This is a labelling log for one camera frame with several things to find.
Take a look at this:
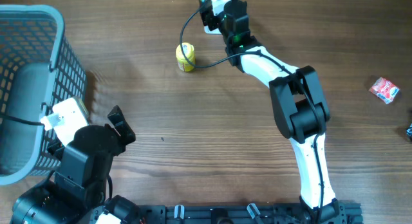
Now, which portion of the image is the red snack box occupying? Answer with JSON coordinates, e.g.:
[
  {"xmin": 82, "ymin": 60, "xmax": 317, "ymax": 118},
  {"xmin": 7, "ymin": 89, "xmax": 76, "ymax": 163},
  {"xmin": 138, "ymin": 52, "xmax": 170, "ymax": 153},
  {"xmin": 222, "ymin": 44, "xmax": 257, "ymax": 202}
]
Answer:
[{"xmin": 369, "ymin": 77, "xmax": 400, "ymax": 104}]

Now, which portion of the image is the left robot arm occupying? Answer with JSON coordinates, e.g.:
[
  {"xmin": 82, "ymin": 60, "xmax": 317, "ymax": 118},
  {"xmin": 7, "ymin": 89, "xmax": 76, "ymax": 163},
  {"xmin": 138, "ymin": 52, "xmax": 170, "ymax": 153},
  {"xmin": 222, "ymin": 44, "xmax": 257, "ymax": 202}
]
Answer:
[{"xmin": 10, "ymin": 106, "xmax": 141, "ymax": 223}]

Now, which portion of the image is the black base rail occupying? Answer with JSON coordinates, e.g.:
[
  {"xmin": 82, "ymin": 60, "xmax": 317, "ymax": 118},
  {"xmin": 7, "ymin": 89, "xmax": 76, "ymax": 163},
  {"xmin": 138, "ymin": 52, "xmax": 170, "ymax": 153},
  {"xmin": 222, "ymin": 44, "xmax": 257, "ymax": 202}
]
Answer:
[{"xmin": 140, "ymin": 201, "xmax": 364, "ymax": 224}]

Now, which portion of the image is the grey plastic mesh basket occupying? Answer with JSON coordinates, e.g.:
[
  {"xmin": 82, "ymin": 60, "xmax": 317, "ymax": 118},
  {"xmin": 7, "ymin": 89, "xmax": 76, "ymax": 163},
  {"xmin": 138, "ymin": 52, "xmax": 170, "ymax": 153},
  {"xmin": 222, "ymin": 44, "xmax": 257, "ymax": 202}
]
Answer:
[{"xmin": 1, "ymin": 5, "xmax": 88, "ymax": 185}]

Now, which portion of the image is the white barcode scanner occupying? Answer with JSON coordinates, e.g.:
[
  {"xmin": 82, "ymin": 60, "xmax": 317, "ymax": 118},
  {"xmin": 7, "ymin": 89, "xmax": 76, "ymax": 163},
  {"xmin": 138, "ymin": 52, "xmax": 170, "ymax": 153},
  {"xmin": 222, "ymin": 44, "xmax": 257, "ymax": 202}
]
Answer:
[{"xmin": 204, "ymin": 26, "xmax": 221, "ymax": 35}]

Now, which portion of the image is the yellow lidded jar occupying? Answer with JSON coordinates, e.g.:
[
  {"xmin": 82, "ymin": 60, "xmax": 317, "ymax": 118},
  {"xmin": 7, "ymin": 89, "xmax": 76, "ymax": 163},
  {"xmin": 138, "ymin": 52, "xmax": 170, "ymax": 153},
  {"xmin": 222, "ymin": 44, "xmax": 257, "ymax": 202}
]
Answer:
[{"xmin": 175, "ymin": 42, "xmax": 196, "ymax": 72}]

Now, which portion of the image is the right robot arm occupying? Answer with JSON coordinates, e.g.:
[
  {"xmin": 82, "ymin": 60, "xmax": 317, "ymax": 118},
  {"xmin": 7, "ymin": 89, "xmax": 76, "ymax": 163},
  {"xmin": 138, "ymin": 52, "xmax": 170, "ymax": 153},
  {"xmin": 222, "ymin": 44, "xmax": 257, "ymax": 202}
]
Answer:
[{"xmin": 197, "ymin": 0, "xmax": 346, "ymax": 223}]

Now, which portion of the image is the black red snack packet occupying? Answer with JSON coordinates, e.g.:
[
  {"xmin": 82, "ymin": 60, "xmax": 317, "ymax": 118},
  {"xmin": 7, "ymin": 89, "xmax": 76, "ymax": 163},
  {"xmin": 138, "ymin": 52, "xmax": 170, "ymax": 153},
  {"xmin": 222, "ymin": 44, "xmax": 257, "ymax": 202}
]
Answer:
[{"xmin": 406, "ymin": 124, "xmax": 412, "ymax": 140}]

